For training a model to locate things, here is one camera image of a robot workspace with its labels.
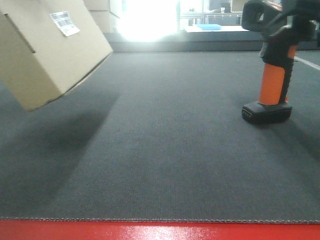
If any stacked cardboard box black print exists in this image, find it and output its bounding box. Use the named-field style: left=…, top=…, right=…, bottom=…
left=89, top=10, right=121, bottom=33

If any black gripper finger scanner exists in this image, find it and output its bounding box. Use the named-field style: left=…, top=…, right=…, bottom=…
left=264, top=0, right=320, bottom=38

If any brown cardboard package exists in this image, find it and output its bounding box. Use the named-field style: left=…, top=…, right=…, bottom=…
left=0, top=0, right=113, bottom=111

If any orange black barcode scanner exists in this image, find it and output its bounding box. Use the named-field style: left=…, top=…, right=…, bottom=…
left=241, top=0, right=316, bottom=124

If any blue tray in background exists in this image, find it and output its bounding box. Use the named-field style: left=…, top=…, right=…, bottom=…
left=194, top=24, right=222, bottom=31

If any dark grey conveyor belt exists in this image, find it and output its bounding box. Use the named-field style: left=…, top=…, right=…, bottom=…
left=0, top=50, right=320, bottom=223

